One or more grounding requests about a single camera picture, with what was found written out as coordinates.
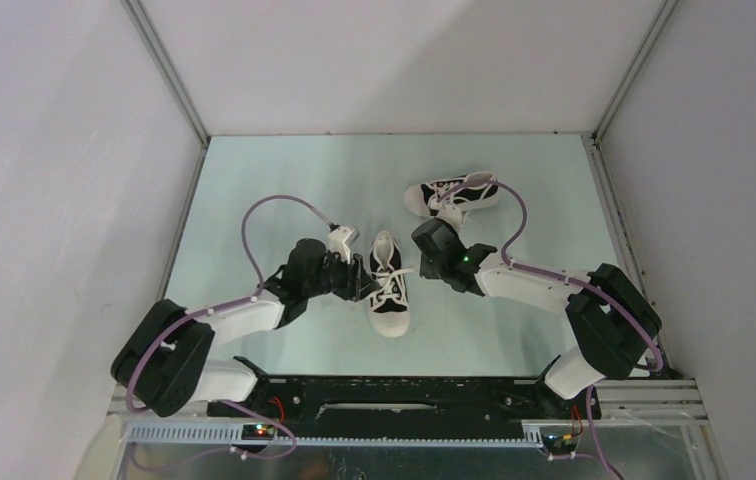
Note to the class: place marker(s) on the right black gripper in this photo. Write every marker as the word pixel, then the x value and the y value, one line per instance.
pixel 426 270

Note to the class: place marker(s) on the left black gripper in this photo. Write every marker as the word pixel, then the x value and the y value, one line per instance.
pixel 357 284

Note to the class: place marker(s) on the black white sneaker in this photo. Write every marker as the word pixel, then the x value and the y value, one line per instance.
pixel 474 191
pixel 389 306

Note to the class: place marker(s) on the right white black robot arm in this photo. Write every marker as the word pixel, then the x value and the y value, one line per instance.
pixel 613 324

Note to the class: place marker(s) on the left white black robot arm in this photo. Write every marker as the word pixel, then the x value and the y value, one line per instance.
pixel 167 362

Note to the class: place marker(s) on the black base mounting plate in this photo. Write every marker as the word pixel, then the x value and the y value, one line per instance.
pixel 463 424

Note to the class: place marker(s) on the left controller board with LEDs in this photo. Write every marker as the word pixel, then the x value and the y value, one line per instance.
pixel 258 432

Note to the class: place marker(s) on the controller board with leds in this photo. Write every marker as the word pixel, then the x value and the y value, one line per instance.
pixel 258 432
pixel 559 446

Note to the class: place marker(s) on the right controller board with LEDs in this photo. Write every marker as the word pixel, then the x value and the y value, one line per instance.
pixel 559 446

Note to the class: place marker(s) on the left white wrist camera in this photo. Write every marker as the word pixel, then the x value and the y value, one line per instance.
pixel 340 240

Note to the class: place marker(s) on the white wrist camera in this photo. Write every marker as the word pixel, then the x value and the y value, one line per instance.
pixel 452 216
pixel 340 240

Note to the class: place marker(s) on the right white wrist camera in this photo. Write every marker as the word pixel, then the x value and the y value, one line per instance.
pixel 452 216

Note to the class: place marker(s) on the grey slotted cable duct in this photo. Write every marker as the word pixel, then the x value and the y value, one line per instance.
pixel 232 434

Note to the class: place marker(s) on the aluminium front frame rail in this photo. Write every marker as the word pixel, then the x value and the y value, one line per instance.
pixel 650 401

